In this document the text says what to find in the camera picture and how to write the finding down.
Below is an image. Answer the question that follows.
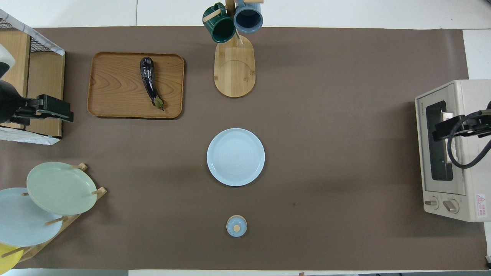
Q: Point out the yellow plate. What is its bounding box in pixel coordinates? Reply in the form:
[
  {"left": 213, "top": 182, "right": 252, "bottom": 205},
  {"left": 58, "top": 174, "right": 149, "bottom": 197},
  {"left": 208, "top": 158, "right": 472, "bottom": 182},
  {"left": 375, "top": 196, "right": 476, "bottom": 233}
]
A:
[{"left": 0, "top": 242, "right": 23, "bottom": 273}]

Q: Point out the pale green plate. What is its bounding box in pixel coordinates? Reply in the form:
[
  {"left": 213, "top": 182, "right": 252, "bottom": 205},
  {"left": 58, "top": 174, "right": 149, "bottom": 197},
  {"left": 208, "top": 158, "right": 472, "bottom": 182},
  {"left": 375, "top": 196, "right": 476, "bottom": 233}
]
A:
[{"left": 26, "top": 161, "right": 97, "bottom": 216}]

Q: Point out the wooden plate rack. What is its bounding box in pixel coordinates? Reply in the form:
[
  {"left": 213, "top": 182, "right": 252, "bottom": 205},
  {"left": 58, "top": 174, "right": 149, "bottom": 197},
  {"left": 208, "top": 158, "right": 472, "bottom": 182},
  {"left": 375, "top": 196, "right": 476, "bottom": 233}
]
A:
[{"left": 0, "top": 163, "right": 108, "bottom": 265}]

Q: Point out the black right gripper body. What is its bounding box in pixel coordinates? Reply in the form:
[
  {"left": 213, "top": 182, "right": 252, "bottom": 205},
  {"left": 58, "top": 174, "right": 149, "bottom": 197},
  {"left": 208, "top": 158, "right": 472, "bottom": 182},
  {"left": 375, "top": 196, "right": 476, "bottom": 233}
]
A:
[{"left": 441, "top": 109, "right": 491, "bottom": 139}]

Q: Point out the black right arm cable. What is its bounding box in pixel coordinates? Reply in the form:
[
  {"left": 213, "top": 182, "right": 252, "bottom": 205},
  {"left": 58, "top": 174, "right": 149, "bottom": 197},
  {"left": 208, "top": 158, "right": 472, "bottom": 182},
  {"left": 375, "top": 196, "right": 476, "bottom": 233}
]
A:
[{"left": 447, "top": 109, "right": 491, "bottom": 169}]

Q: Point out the toaster oven glass door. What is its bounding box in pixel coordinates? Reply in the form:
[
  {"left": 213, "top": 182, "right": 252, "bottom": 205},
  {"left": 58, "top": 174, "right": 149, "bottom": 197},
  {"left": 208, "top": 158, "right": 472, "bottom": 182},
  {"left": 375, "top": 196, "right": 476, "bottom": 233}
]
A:
[{"left": 415, "top": 85, "right": 468, "bottom": 196}]

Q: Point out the wooden serving tray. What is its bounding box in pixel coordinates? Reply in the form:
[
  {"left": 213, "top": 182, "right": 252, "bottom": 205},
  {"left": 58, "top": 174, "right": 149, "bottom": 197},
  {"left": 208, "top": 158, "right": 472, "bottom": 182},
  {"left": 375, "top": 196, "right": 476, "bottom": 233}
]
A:
[{"left": 87, "top": 52, "right": 185, "bottom": 119}]

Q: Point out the light blue racked plate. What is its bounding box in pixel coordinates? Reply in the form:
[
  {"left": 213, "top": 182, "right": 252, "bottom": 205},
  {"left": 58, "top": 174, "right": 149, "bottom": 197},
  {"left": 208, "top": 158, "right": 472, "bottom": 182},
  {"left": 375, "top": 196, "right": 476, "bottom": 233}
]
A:
[{"left": 0, "top": 187, "right": 64, "bottom": 247}]

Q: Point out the wooden step shelf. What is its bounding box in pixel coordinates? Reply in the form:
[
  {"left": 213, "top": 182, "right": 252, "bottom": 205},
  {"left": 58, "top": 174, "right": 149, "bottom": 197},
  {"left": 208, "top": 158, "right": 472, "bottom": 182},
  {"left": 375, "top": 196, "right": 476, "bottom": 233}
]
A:
[{"left": 0, "top": 30, "right": 64, "bottom": 138}]

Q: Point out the brown table mat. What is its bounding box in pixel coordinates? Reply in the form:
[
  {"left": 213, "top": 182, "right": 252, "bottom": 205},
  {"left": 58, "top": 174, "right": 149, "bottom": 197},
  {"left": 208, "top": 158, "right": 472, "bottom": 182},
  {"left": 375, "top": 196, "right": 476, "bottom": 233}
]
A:
[{"left": 0, "top": 26, "right": 488, "bottom": 271}]

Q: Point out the blue mug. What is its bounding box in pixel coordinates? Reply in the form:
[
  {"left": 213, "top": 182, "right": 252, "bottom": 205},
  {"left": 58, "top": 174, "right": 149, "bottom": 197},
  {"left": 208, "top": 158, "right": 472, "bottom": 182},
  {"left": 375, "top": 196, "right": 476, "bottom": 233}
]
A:
[{"left": 233, "top": 0, "right": 264, "bottom": 34}]

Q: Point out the dark purple eggplant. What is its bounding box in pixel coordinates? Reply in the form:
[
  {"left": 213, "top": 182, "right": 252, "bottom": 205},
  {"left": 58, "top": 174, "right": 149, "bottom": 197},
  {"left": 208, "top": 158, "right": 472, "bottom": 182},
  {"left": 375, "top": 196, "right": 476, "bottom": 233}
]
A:
[{"left": 140, "top": 57, "right": 165, "bottom": 112}]

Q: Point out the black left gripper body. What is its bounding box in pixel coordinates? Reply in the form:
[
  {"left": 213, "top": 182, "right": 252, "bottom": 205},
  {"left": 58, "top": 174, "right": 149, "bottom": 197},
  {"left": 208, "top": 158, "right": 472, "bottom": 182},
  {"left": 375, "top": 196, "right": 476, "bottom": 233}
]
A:
[{"left": 15, "top": 95, "right": 73, "bottom": 124}]

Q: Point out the wooden mug tree stand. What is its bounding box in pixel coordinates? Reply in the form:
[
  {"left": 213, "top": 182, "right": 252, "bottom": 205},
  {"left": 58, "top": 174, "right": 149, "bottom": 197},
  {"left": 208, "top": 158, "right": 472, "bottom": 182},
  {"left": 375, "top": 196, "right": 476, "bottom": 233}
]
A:
[{"left": 203, "top": 0, "right": 265, "bottom": 98}]

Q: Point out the beige toaster oven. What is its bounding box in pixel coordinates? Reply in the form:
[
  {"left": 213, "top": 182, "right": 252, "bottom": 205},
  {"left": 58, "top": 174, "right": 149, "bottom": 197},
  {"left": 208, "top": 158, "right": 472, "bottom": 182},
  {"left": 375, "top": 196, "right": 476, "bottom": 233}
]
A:
[{"left": 415, "top": 79, "right": 491, "bottom": 222}]

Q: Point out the wooden wire shelf rack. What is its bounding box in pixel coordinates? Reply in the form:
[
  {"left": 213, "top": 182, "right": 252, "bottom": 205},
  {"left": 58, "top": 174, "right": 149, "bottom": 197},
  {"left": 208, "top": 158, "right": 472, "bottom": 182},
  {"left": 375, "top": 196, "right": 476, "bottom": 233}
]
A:
[{"left": 0, "top": 10, "right": 66, "bottom": 145}]

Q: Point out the small blue bell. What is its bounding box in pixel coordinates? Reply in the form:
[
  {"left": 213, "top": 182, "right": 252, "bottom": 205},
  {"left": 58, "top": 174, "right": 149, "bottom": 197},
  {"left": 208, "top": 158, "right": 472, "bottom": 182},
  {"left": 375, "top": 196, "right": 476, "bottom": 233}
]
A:
[{"left": 226, "top": 215, "right": 247, "bottom": 238}]

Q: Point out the dark green mug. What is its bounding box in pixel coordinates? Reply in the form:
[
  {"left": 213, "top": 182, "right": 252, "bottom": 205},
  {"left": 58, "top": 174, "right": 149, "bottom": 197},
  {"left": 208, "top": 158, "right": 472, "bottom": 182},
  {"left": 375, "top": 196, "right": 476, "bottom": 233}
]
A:
[{"left": 203, "top": 3, "right": 237, "bottom": 43}]

